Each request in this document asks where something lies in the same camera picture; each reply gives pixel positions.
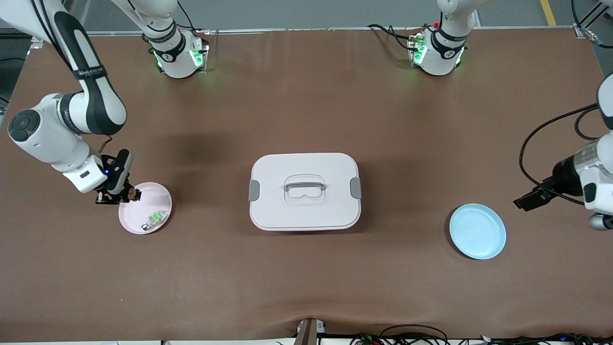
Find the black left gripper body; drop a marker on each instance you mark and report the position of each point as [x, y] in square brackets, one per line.
[564, 176]

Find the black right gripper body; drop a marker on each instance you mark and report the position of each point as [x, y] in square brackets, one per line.
[116, 183]

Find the orange and black switch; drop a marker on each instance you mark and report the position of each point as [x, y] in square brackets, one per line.
[134, 194]

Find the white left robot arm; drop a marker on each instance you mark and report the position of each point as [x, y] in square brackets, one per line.
[440, 52]

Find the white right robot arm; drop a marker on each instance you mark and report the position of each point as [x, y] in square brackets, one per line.
[93, 103]

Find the pink round plate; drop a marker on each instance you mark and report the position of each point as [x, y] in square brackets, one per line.
[160, 199]

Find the light blue round plate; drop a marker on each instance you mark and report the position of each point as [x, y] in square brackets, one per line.
[478, 231]

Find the grey box latch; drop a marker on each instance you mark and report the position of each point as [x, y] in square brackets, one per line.
[254, 190]
[356, 187]

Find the white lidded storage box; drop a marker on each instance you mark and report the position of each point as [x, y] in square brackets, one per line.
[306, 215]

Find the small hub with lights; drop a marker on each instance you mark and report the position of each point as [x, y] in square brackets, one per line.
[368, 340]

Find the brown table cover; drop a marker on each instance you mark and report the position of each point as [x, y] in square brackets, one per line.
[306, 278]

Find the green and silver switch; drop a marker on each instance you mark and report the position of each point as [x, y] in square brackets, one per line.
[154, 220]

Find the aluminium frame strut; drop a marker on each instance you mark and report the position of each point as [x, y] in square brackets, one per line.
[582, 29]

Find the aluminium camera mount post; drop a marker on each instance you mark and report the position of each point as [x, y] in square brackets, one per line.
[309, 333]

